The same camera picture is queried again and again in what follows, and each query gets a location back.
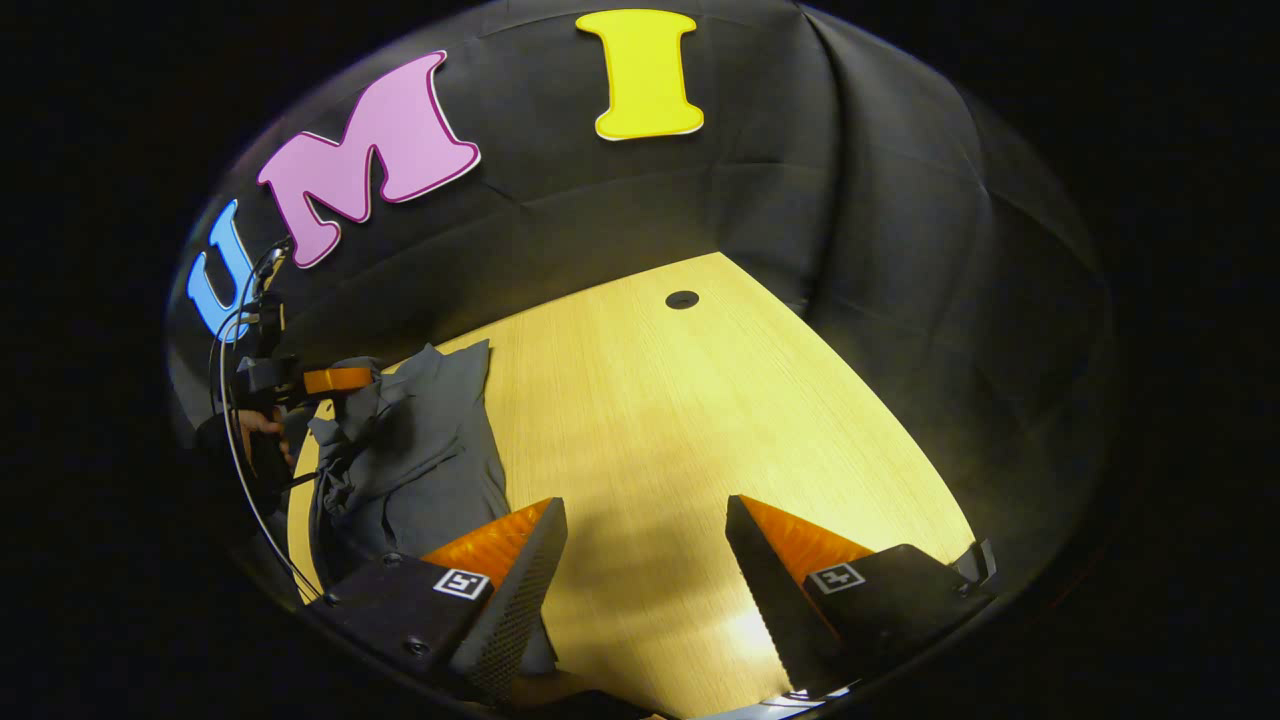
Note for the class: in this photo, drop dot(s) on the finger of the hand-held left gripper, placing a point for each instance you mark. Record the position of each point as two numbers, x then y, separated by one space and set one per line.
338 380

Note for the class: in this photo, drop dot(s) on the grey polo shirt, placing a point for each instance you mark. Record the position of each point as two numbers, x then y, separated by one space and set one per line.
420 460

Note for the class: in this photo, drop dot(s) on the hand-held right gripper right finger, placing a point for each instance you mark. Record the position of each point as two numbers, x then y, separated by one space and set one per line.
770 590

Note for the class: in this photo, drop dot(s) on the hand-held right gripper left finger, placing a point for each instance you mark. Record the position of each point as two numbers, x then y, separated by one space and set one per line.
520 590

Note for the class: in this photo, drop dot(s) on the black backdrop cloth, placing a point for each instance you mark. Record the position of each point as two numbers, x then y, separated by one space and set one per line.
800 200

